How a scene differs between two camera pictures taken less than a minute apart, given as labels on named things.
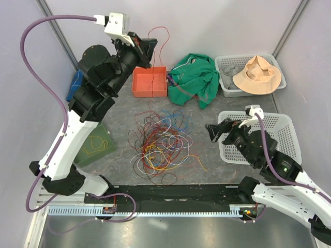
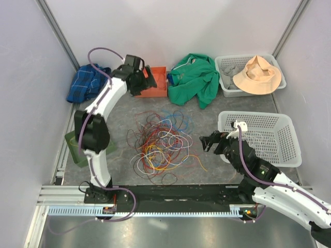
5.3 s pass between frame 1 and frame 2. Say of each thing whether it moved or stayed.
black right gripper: moved
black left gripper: moved
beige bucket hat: stayed
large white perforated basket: stayed
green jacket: stayed
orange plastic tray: stayed
